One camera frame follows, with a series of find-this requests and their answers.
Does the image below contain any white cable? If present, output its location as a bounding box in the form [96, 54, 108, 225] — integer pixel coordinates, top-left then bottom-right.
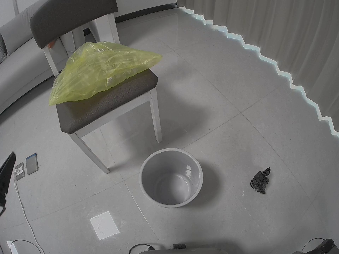
[14, 170, 44, 254]

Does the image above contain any grey trash bin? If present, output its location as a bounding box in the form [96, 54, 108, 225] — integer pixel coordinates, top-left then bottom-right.
[139, 148, 203, 208]

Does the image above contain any yellow plastic bag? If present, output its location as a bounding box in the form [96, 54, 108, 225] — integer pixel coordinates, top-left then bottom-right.
[48, 42, 163, 106]

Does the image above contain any pale grey sofa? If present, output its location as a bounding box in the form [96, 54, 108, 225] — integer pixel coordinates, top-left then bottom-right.
[0, 0, 88, 116]

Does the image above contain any black cable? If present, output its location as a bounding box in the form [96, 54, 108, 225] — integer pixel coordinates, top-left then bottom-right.
[11, 239, 44, 254]
[128, 244, 156, 254]
[301, 238, 327, 254]

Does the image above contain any pale grey cushion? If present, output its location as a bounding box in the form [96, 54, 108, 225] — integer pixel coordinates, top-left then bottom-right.
[25, 0, 55, 23]
[0, 8, 33, 40]

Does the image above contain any beige curtain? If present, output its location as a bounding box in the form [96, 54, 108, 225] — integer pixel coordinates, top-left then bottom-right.
[177, 0, 339, 137]

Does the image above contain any white chair with grey cushions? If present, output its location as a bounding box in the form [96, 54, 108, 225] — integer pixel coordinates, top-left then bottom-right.
[30, 0, 163, 174]

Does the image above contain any black plastic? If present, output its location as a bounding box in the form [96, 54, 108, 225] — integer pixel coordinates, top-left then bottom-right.
[250, 167, 272, 194]

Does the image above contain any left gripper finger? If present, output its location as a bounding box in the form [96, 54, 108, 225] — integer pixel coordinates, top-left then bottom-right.
[0, 152, 16, 207]

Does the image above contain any dark grey cushion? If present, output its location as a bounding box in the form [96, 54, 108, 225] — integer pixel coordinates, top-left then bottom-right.
[0, 32, 8, 63]

